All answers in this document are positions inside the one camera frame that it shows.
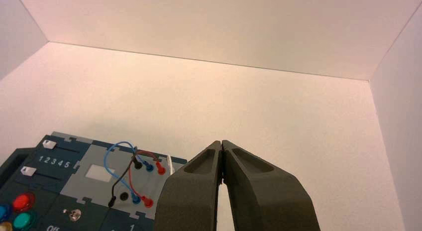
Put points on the white rectangular display window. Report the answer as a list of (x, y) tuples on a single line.
[(99, 173)]

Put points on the blue round push button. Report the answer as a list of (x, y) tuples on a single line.
[(3, 212)]

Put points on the metal toggle switch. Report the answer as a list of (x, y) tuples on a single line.
[(74, 215)]

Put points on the white slider knob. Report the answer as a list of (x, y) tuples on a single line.
[(28, 171), (49, 144)]

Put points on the yellow round push button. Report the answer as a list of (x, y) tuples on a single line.
[(5, 227)]

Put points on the green round push button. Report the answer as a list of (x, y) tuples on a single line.
[(23, 221)]

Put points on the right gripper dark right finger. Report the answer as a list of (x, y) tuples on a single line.
[(263, 203)]

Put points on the blue grey task board box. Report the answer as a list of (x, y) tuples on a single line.
[(89, 216)]

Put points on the red round push button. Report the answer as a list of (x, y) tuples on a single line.
[(22, 202)]

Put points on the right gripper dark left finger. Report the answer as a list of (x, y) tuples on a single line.
[(188, 203)]

